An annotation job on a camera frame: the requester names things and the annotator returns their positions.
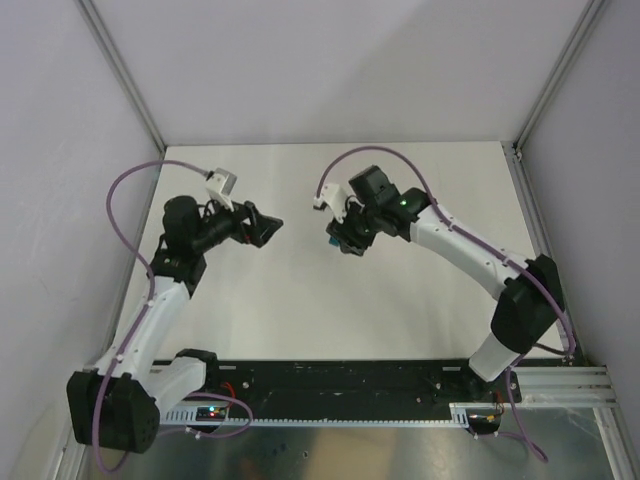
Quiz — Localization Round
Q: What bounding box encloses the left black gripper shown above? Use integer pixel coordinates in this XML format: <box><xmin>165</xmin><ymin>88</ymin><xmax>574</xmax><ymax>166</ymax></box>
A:
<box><xmin>192</xmin><ymin>193</ymin><xmax>282</xmax><ymax>253</ymax></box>

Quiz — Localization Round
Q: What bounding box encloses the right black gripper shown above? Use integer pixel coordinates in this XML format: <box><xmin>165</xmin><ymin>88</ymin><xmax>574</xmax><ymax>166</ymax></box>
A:
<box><xmin>327</xmin><ymin>198</ymin><xmax>382</xmax><ymax>258</ymax></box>

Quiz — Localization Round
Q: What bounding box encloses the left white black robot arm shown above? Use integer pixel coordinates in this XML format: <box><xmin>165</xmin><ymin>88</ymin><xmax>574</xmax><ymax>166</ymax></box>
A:
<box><xmin>66</xmin><ymin>196</ymin><xmax>284</xmax><ymax>453</ymax></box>

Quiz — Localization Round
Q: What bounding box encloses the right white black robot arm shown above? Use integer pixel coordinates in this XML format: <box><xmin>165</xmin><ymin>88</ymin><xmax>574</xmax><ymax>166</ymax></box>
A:
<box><xmin>313</xmin><ymin>166</ymin><xmax>564</xmax><ymax>401</ymax></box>

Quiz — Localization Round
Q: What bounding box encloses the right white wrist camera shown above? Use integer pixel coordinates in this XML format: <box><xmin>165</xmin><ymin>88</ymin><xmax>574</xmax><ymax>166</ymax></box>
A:
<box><xmin>313</xmin><ymin>183</ymin><xmax>349</xmax><ymax>224</ymax></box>

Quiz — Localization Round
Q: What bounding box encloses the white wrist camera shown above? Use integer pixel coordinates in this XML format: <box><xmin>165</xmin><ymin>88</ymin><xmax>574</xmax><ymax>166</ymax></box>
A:
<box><xmin>313</xmin><ymin>183</ymin><xmax>349</xmax><ymax>224</ymax></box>
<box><xmin>205</xmin><ymin>168</ymin><xmax>237</xmax><ymax>211</ymax></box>

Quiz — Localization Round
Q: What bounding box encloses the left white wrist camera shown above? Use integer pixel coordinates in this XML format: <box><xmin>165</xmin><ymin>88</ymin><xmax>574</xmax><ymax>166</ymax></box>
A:
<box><xmin>205</xmin><ymin>168</ymin><xmax>237</xmax><ymax>211</ymax></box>

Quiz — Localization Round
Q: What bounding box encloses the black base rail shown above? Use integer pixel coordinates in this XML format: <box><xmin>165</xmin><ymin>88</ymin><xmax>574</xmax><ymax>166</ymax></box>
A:
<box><xmin>186</xmin><ymin>359</ymin><xmax>522</xmax><ymax>420</ymax></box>

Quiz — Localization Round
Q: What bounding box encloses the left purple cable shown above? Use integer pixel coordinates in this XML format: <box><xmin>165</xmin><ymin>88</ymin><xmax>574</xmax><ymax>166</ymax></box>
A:
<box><xmin>92</xmin><ymin>159</ymin><xmax>211</xmax><ymax>474</ymax></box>

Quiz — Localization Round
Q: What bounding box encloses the purple cable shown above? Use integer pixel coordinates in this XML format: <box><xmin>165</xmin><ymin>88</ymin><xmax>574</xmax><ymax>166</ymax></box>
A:
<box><xmin>92</xmin><ymin>159</ymin><xmax>211</xmax><ymax>474</ymax></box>
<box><xmin>315</xmin><ymin>145</ymin><xmax>576</xmax><ymax>359</ymax></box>

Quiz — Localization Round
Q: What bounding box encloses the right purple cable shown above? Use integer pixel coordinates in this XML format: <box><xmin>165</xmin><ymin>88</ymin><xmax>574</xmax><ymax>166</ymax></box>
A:
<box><xmin>315</xmin><ymin>145</ymin><xmax>576</xmax><ymax>359</ymax></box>

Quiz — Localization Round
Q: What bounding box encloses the right aluminium frame post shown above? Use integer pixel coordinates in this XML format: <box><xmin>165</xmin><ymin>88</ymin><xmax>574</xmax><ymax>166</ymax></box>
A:
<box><xmin>512</xmin><ymin>0</ymin><xmax>609</xmax><ymax>154</ymax></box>

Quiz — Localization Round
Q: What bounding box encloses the aluminium frame post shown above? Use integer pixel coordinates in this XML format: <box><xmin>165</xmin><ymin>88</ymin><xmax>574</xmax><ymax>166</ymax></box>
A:
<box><xmin>74</xmin><ymin>0</ymin><xmax>167</xmax><ymax>154</ymax></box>
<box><xmin>512</xmin><ymin>0</ymin><xmax>609</xmax><ymax>154</ymax></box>

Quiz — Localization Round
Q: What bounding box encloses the grey slotted cable duct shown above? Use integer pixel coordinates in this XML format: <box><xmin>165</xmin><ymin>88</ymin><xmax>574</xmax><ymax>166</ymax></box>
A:
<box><xmin>160</xmin><ymin>402</ymin><xmax>500</xmax><ymax>430</ymax></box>

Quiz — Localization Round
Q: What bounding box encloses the left aluminium frame post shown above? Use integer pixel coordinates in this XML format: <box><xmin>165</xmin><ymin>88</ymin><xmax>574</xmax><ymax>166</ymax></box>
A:
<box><xmin>74</xmin><ymin>0</ymin><xmax>167</xmax><ymax>154</ymax></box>

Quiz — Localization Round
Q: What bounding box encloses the aluminium frame crossbar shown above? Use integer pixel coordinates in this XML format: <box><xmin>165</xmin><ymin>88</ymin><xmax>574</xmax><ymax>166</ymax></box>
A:
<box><xmin>515</xmin><ymin>367</ymin><xmax>617</xmax><ymax>408</ymax></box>

